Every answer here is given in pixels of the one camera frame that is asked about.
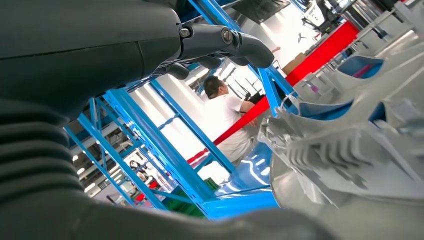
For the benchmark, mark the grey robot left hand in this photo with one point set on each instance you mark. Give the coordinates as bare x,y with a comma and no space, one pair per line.
82,43

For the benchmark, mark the wide blue metal shelf rack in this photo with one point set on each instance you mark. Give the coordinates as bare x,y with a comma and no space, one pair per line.
238,205

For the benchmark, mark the person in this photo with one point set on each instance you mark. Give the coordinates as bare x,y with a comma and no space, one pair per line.
139,170
222,116

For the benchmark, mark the green plastic crate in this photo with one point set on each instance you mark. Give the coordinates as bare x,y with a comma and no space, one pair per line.
185,207

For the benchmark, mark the brown cardboard box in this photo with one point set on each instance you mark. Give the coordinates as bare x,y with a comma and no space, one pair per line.
293,64

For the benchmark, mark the red barrier belt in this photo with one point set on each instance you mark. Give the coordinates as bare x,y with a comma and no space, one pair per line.
324,49

